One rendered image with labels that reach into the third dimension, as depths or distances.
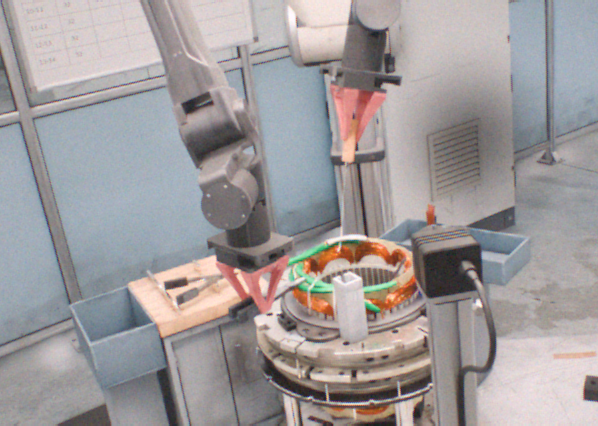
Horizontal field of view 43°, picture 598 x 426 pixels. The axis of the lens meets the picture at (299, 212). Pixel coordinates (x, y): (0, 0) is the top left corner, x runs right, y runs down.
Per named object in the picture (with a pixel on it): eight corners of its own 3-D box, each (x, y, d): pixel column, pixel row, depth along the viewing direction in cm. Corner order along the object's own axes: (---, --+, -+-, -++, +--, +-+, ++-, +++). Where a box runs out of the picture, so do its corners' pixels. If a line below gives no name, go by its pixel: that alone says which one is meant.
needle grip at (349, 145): (348, 162, 106) (354, 119, 105) (339, 160, 107) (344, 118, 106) (355, 162, 107) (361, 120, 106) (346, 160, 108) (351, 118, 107)
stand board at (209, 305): (161, 338, 120) (158, 325, 119) (130, 294, 136) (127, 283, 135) (274, 297, 127) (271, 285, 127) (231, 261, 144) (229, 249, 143)
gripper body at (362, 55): (401, 90, 104) (410, 35, 102) (331, 80, 101) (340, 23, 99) (383, 86, 110) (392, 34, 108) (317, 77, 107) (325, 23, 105)
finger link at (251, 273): (258, 327, 95) (248, 259, 91) (222, 311, 100) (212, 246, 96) (296, 306, 99) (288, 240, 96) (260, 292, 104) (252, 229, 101)
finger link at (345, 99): (384, 147, 105) (396, 80, 103) (336, 142, 103) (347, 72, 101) (367, 140, 111) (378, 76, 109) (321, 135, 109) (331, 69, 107)
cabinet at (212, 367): (193, 468, 130) (162, 337, 120) (161, 414, 145) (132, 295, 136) (293, 424, 137) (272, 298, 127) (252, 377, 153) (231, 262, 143)
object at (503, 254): (533, 375, 141) (530, 237, 130) (509, 407, 133) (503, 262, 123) (418, 344, 156) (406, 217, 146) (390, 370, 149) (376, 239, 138)
